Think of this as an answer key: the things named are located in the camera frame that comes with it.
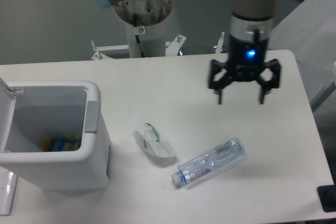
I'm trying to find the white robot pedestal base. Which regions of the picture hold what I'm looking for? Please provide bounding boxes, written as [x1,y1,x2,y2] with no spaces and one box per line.
[91,0,187,60]

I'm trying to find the clear plastic water bottle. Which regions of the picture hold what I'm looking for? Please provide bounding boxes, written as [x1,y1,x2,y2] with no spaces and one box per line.
[171,137,245,187]

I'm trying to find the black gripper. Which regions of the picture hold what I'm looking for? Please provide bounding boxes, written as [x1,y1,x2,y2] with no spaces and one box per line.
[208,33,281,104]

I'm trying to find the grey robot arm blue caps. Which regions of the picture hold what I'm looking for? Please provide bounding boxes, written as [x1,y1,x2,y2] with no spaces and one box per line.
[95,0,281,103]

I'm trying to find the crumpled clear plastic wrapper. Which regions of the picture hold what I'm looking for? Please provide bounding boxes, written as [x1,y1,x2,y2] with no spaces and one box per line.
[132,123,176,158]

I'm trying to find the paper sheet in sleeve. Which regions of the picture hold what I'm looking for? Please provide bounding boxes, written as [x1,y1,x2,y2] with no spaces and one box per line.
[1,167,18,216]

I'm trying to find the white plastic trash can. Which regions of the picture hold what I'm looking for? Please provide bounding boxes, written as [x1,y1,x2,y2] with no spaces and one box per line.
[1,81,110,190]

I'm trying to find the black device at table edge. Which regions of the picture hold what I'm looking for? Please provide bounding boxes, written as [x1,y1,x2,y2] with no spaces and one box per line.
[317,185,335,212]

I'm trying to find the blue yellow packaging in bin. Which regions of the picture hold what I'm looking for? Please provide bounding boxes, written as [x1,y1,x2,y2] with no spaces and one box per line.
[40,136,81,152]

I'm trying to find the white trash can lid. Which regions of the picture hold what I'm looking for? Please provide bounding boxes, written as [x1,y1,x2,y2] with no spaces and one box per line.
[1,78,24,152]

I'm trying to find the white cloth covered side table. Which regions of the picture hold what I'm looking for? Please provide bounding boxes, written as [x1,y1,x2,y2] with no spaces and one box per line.
[269,0,335,111]

